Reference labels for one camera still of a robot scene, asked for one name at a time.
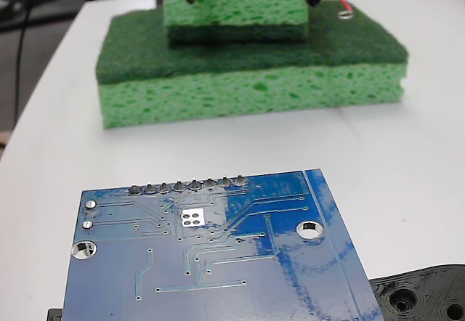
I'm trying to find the blue printed circuit board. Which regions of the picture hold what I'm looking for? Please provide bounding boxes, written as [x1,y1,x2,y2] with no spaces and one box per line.
[62,168,385,321]

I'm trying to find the small green scrub sponge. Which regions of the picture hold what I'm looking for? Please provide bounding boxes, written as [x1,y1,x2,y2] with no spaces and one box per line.
[162,0,310,45]

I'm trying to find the large green scrub sponge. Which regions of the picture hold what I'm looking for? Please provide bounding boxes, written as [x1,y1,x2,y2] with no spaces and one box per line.
[94,0,411,130]

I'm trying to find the dark background equipment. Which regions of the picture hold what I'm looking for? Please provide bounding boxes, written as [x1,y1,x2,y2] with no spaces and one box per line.
[0,0,85,31]

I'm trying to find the thin black cable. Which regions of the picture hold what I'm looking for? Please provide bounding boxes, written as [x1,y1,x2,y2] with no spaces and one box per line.
[13,0,45,128]

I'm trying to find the black plastic holder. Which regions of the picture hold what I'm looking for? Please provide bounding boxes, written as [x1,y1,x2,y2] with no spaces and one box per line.
[46,262,465,321]

